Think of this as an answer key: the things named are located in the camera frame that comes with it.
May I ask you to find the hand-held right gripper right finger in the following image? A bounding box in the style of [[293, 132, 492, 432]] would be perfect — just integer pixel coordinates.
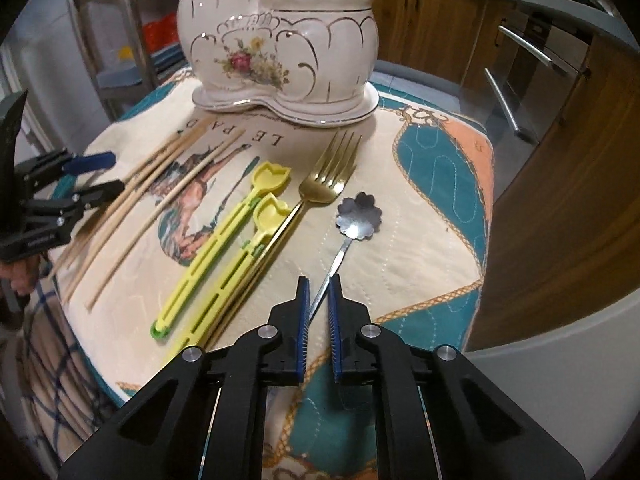
[[327, 275, 586, 480]]

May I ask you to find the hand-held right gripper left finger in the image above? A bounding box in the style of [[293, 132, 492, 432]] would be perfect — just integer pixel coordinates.
[[57, 275, 311, 480]]

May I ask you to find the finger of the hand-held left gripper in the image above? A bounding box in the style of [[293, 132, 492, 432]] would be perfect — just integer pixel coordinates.
[[15, 150, 117, 184], [22, 179, 126, 234]]

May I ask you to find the wooden chopstick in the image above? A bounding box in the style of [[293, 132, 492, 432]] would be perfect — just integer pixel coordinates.
[[57, 140, 201, 281], [47, 126, 208, 278], [86, 129, 247, 313], [62, 146, 225, 303], [117, 130, 197, 183]]

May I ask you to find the silver flower-shaped spoon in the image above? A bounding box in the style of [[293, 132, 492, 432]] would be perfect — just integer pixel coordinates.
[[307, 192, 383, 323]]

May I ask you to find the gold fork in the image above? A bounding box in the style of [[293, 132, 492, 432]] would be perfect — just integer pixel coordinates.
[[210, 130, 363, 346]]

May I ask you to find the floral ceramic utensil holder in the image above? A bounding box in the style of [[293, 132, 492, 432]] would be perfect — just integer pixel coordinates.
[[173, 0, 381, 122]]

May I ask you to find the person's left hand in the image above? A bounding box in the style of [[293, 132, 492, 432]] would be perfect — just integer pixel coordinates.
[[0, 259, 42, 297]]

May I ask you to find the printed quilted table cloth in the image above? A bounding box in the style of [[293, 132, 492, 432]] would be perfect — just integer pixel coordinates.
[[50, 65, 496, 480]]

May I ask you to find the metal shelf rack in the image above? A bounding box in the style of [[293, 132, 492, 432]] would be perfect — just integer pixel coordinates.
[[65, 0, 191, 126]]

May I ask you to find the red plastic bag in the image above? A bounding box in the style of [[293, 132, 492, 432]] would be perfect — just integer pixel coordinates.
[[140, 15, 181, 53]]

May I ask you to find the blue plaid cloth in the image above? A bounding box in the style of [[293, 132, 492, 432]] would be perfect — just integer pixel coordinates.
[[0, 255, 126, 461]]

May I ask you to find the wooden kitchen cabinet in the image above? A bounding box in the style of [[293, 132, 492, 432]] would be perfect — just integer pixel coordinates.
[[270, 0, 640, 351]]

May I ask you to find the built-in steel oven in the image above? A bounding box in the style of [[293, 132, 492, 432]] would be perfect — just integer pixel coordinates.
[[482, 10, 593, 143]]

